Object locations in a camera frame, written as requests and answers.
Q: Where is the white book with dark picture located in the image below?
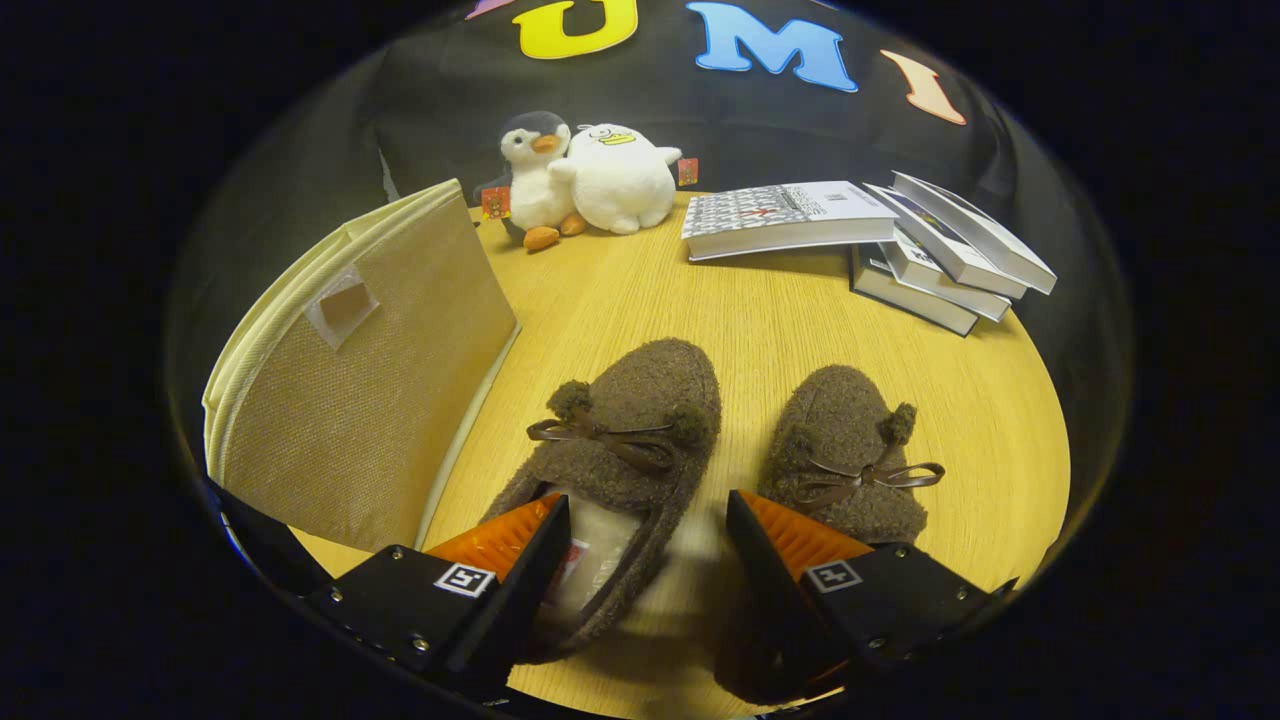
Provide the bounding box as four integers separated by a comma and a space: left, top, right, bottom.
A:
893, 172, 1058, 296

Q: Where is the white book with black letters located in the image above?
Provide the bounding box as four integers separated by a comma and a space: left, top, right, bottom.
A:
880, 230, 1013, 323

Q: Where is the white duck plush toy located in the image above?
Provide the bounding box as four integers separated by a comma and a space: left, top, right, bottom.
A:
552, 123, 699, 236

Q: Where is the dark grey book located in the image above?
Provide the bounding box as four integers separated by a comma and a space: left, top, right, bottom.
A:
850, 243, 981, 337

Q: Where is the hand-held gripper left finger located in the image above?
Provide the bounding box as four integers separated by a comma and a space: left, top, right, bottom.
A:
300, 492, 573, 701

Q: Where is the penguin plush toy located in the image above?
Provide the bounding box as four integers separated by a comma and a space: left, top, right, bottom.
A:
475, 111, 589, 251

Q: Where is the grey patterned cover book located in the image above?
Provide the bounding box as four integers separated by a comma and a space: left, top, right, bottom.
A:
681, 181, 899, 263

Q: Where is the beige fabric storage box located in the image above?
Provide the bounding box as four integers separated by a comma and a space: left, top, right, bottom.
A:
202, 178, 521, 553

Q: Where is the black backdrop cloth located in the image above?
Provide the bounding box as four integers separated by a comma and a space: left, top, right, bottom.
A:
190, 0, 1121, 401

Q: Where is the brown fuzzy shoe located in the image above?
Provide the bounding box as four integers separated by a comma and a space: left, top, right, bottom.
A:
480, 338, 723, 663
715, 364, 946, 706

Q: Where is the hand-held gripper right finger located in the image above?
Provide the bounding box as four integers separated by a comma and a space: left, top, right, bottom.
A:
724, 489, 1016, 701

